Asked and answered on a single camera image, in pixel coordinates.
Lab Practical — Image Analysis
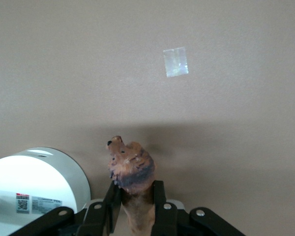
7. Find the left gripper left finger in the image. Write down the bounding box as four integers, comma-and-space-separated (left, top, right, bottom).
14, 181, 123, 236

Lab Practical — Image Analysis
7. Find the brown table cover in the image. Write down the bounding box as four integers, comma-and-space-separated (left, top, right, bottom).
0, 0, 295, 236

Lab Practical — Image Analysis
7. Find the white round desk lamp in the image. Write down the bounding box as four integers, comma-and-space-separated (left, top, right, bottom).
0, 147, 92, 236

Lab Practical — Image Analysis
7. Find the brown lion statue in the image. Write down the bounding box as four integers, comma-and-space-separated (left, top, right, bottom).
105, 135, 157, 236

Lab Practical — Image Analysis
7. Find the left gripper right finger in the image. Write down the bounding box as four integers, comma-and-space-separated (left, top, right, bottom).
150, 180, 247, 236

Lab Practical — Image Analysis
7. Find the clear tape patch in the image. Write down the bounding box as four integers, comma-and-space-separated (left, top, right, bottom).
163, 46, 190, 79

